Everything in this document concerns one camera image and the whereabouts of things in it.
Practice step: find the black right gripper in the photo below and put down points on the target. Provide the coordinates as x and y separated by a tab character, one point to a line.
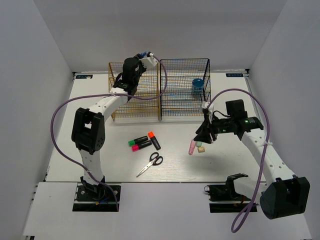
203	131

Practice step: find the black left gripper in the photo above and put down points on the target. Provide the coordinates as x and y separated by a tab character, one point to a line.
143	68

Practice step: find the blue tape roll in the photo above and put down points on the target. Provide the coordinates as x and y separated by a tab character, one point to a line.
197	86

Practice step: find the orange cap black highlighter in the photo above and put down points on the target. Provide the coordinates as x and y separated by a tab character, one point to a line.
154	140

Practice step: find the black handled scissors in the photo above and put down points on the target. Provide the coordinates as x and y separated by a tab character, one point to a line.
155	159

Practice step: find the pink cap black highlighter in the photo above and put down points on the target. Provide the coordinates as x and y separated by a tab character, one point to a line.
141	145

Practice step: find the green cap black highlighter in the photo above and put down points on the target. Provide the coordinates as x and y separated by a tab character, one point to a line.
138	140

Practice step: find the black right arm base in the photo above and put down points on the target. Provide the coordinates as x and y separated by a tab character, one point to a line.
231	196

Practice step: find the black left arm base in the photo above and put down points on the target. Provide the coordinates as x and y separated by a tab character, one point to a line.
88	201

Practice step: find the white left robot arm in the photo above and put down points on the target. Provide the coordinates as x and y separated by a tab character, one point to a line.
88	132

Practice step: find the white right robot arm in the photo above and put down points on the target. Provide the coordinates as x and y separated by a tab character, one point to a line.
284	193

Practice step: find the green correction tape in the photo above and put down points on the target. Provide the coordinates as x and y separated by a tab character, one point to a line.
199	144

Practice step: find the pink correction tape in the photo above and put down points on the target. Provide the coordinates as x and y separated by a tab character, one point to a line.
191	147

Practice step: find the yellow eraser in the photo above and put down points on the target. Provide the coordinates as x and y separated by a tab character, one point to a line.
201	149

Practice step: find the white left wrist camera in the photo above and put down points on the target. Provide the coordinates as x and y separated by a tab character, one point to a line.
149	61

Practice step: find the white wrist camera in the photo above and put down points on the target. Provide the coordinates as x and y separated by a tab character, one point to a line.
149	61
207	110

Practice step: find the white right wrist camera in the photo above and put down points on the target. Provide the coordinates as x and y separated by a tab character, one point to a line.
207	110

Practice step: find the gold wire basket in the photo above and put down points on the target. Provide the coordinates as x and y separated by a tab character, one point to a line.
147	109

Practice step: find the black wire basket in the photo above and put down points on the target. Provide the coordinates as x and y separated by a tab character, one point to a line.
178	103

